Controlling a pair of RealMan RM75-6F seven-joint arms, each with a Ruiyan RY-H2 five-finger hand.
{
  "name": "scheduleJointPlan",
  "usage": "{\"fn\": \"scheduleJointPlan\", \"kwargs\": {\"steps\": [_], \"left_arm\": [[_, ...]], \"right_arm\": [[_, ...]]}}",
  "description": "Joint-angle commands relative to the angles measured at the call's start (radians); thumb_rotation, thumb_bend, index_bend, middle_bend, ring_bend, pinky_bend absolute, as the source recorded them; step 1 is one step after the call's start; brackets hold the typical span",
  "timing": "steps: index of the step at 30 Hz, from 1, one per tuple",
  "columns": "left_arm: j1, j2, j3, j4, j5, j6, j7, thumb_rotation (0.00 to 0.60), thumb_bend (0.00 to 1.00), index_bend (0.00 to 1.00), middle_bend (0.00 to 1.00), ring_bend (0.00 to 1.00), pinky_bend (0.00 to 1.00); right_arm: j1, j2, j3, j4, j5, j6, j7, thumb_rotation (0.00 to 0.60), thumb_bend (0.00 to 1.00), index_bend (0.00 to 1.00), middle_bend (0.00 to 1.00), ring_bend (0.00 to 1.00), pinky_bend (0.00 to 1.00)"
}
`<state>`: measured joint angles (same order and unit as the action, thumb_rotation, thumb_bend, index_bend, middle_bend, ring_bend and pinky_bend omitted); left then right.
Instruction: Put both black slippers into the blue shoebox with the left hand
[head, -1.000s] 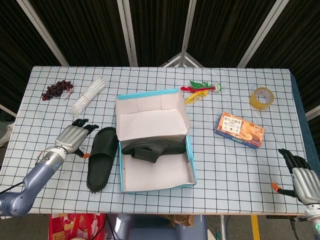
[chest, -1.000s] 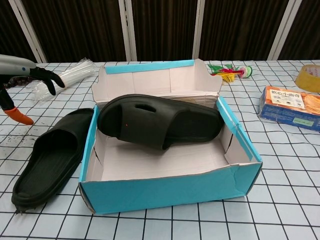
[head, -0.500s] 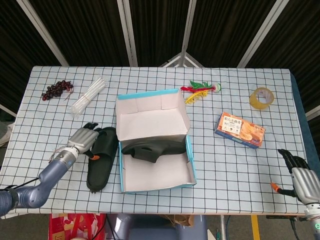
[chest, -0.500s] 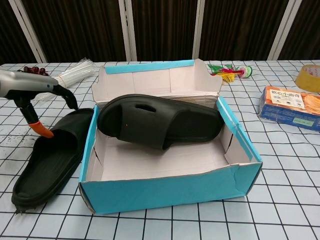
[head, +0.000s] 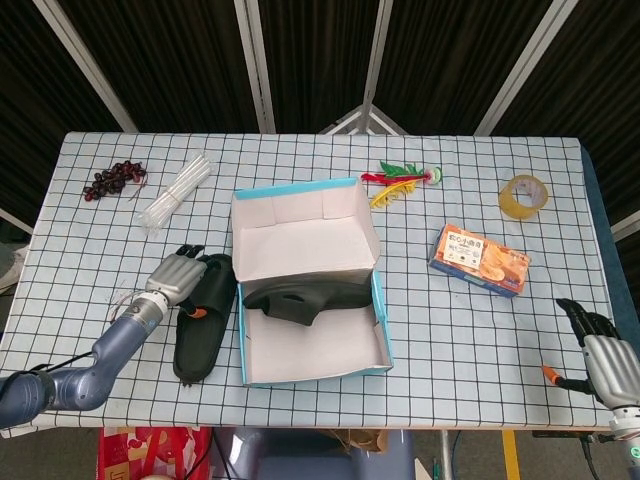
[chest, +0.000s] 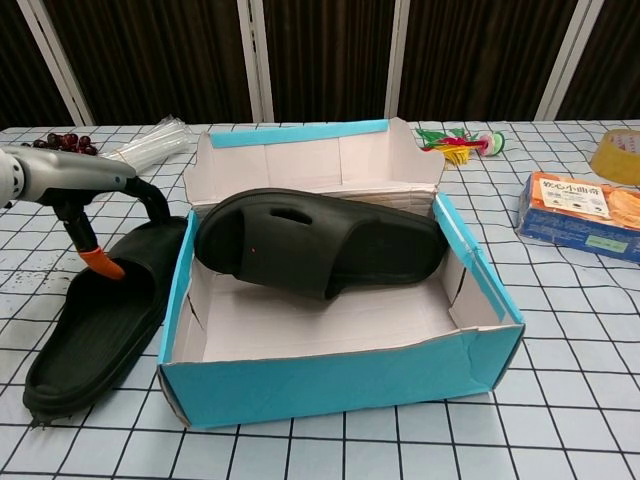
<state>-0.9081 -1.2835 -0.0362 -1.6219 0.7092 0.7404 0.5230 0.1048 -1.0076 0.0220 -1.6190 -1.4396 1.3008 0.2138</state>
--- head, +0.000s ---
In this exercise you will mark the grey blue chair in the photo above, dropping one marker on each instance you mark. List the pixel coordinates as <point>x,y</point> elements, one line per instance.
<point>300,460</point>

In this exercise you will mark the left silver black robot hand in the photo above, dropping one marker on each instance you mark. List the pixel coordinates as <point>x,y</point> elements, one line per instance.
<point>177,277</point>

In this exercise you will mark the yellow packing tape roll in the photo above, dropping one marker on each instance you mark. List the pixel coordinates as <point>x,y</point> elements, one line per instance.
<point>510,202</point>

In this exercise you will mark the black pleated curtain panel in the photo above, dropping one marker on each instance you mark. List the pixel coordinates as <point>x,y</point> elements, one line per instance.
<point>160,60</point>
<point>450,60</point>
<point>315,50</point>
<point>30,100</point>
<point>600,100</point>

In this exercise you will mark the colourful feather shuttlecock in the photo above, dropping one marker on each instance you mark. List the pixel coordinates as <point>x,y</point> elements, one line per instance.
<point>395,175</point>

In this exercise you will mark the red patterned bag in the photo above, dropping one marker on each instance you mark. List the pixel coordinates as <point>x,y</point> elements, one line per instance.
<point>150,455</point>

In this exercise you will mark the left blue silver robot arm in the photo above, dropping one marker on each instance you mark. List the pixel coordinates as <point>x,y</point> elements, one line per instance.
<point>115,340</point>

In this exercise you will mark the brown paper bag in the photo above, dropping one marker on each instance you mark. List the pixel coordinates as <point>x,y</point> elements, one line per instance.
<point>362,440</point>

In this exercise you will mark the metal table leg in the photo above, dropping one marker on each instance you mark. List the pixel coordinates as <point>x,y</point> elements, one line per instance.
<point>444,455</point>

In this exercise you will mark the clear plastic straw bundle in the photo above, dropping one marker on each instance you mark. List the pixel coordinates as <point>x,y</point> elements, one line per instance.
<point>175,192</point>

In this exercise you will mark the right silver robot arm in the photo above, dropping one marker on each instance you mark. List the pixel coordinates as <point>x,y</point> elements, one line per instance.
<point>627,440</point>

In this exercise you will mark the white screen frame post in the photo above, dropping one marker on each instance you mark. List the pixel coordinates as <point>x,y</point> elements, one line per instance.
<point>254,65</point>
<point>86,65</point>
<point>378,65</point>
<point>526,65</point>

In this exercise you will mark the orange blue biscuit box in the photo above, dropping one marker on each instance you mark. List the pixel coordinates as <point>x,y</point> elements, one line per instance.
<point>480,260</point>

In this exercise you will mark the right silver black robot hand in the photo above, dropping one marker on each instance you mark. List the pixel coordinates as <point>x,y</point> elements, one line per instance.
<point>617,372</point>

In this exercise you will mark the white triangular frame foot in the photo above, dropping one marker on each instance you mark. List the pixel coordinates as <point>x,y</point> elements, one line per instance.
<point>362,117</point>

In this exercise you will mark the light blue shoe box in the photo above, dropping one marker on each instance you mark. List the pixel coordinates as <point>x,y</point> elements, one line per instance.
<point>310,350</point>

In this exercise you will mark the dark red grape bunch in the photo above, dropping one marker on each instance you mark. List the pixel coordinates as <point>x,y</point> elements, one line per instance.
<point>112,177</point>

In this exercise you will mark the white frame rail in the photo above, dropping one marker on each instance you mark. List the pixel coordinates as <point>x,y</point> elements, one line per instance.
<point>627,227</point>
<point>15,220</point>

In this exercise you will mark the black rubber slipper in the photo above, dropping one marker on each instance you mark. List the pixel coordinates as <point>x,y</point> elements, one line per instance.
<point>300,307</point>
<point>200,345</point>

